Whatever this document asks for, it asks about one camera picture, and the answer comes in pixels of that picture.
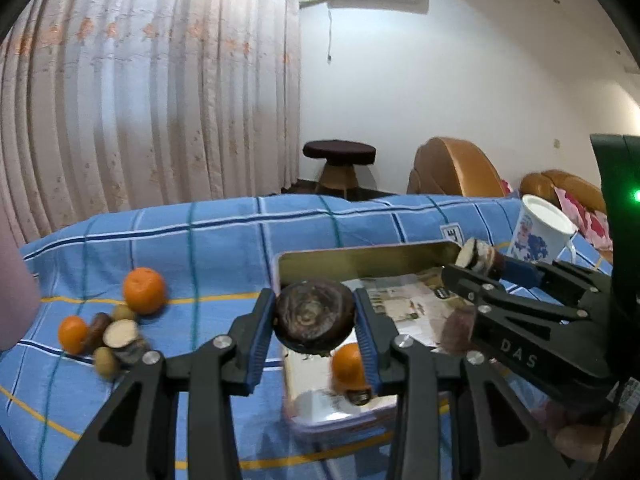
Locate purple sweet potato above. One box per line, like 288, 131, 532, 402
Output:
440, 305, 476, 356

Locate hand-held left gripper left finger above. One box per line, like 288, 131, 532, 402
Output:
52, 287, 278, 480

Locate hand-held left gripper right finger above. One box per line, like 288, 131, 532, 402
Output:
352, 286, 576, 480

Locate pale cut fruit piece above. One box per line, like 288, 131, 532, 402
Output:
101, 318, 142, 353

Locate striped cut fruit piece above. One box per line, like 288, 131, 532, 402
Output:
456, 238, 497, 276

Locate mushrooms and potatoes in tin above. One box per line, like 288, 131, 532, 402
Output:
350, 267, 468, 351

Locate white mug with blue print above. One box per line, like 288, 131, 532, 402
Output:
506, 194, 580, 266

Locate dark brown round fruit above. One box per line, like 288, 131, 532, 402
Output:
272, 280, 357, 356

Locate blue checked blanket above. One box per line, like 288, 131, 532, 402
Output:
0, 192, 616, 480

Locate large orange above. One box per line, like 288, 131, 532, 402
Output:
123, 267, 167, 316

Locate brown leather armchair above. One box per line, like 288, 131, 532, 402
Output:
406, 136, 513, 198

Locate pink floral curtain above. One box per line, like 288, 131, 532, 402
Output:
0, 0, 303, 248

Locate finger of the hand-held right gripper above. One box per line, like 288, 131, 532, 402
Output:
441, 264, 621, 397
492, 255, 613, 311

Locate person's right forearm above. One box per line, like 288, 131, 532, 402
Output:
532, 400, 631, 466

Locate pink tin box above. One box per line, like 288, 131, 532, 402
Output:
272, 240, 481, 443

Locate round dark-topped stool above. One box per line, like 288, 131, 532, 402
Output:
302, 140, 377, 196

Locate dark brown oval fruit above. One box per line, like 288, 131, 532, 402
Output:
80, 312, 113, 353

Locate brown leather sofa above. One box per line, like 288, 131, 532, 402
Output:
519, 170, 608, 216

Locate small orange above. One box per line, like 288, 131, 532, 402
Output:
57, 315, 91, 356
330, 342, 368, 395

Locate pink floral cushion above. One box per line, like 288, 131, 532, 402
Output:
552, 185, 615, 256

